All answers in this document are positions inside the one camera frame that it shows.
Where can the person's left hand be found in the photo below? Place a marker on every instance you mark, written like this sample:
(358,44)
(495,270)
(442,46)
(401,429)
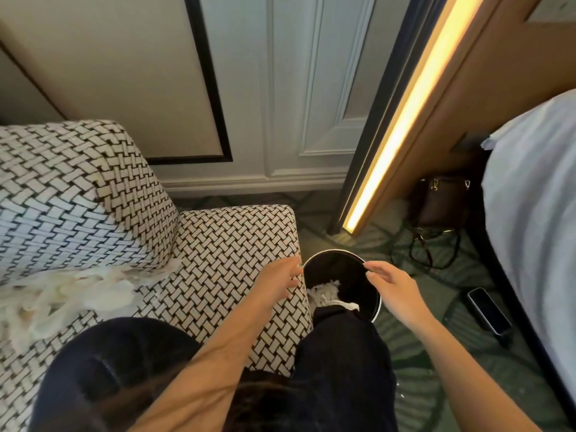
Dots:
(276,285)

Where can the person's right hand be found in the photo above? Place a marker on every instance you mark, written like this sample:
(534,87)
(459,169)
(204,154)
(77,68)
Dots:
(402,296)

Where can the white paper wad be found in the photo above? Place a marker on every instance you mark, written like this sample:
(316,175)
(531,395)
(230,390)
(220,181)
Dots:
(326,292)

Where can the pile of white paper scraps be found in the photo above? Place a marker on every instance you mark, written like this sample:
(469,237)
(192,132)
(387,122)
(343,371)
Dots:
(90,292)

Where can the black white woven-pattern sofa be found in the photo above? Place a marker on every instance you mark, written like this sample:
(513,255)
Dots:
(67,197)

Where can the person's left forearm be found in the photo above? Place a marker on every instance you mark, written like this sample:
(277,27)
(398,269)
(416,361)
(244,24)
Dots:
(211,368)

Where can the person's right forearm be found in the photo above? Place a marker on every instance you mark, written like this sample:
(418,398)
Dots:
(472,382)

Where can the black round trash bin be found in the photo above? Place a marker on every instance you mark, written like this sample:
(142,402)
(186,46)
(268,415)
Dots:
(346,274)

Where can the black smartphone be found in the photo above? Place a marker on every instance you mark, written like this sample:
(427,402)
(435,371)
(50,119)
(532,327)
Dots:
(488,310)

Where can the brown handbag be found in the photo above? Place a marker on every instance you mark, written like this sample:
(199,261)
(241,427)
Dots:
(441,204)

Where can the white bed sheet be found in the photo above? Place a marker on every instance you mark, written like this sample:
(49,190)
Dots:
(535,220)

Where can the dark bed base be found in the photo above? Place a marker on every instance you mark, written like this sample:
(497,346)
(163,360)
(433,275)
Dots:
(542,362)

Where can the lit yellow light strip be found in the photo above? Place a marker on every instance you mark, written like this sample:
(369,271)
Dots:
(405,116)

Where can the wooden headboard panel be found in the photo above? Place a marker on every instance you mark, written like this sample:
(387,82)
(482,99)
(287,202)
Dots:
(504,76)

